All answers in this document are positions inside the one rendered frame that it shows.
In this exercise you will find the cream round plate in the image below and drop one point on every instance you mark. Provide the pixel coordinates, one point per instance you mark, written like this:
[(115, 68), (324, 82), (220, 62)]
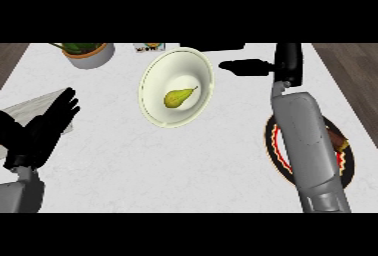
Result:
[(177, 87)]

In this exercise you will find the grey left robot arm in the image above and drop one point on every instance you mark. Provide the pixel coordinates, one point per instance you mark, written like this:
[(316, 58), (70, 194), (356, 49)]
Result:
[(19, 195)]

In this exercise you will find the potted plant in grey pot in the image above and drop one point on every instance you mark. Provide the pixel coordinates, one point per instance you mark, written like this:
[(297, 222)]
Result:
[(89, 55)]

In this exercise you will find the green yellow pear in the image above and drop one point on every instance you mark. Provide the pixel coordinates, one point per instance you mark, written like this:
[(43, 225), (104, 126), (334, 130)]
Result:
[(177, 97)]

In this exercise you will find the black bowl with red pattern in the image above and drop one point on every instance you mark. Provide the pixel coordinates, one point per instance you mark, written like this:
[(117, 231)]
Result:
[(278, 150)]

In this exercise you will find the brown food piece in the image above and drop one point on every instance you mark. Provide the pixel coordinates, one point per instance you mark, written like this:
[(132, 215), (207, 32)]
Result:
[(337, 139)]

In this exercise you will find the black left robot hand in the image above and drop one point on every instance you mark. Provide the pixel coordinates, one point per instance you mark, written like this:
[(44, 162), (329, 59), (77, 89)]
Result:
[(44, 130)]

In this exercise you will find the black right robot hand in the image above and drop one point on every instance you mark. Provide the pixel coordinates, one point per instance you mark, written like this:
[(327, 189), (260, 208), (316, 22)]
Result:
[(288, 63)]

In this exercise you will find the small printed box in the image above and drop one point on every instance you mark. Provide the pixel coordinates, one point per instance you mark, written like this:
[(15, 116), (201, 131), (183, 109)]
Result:
[(149, 47)]

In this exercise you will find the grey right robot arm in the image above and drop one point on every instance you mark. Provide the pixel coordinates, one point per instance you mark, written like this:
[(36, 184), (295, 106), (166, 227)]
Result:
[(310, 143)]

